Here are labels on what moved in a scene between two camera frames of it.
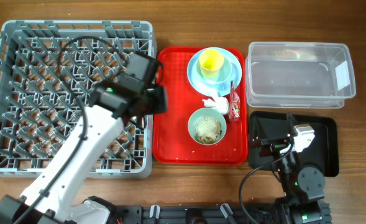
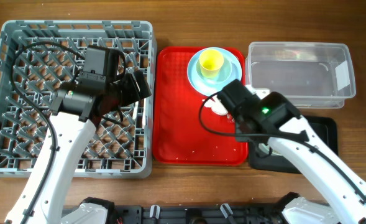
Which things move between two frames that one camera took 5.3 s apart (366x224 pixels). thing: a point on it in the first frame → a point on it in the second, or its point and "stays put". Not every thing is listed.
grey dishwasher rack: (41, 68) stays put
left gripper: (162, 101) → (128, 80)
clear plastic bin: (300, 75) stays put
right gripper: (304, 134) → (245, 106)
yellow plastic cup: (210, 62) stays put
